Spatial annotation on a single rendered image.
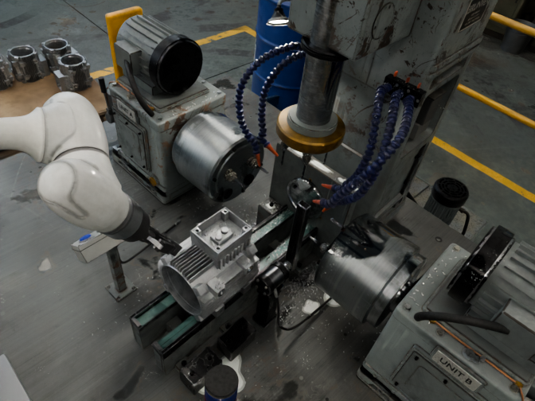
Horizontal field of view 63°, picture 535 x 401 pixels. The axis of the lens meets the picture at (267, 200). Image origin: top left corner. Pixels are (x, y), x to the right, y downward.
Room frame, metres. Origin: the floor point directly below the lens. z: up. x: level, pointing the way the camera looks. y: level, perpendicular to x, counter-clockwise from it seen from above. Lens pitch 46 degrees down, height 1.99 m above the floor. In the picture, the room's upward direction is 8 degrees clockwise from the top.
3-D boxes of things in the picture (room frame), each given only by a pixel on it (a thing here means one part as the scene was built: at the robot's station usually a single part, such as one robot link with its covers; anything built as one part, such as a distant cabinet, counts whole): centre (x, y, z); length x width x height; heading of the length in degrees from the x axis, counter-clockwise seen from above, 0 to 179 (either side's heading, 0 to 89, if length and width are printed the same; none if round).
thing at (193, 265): (0.67, 0.13, 1.01); 0.20 x 0.19 x 0.19; 144
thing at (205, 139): (1.13, 0.22, 1.04); 0.37 x 0.25 x 0.25; 52
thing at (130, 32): (1.28, 0.46, 1.16); 0.33 x 0.26 x 0.42; 52
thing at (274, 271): (0.79, -0.18, 0.92); 0.45 x 0.13 x 0.24; 142
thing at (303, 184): (0.99, -0.12, 1.01); 0.15 x 0.02 x 0.15; 52
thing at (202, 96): (1.28, 0.41, 0.99); 0.35 x 0.31 x 0.37; 52
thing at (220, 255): (0.71, 0.10, 1.11); 0.12 x 0.11 x 0.07; 144
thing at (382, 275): (0.71, -0.32, 1.04); 0.41 x 0.25 x 0.25; 52
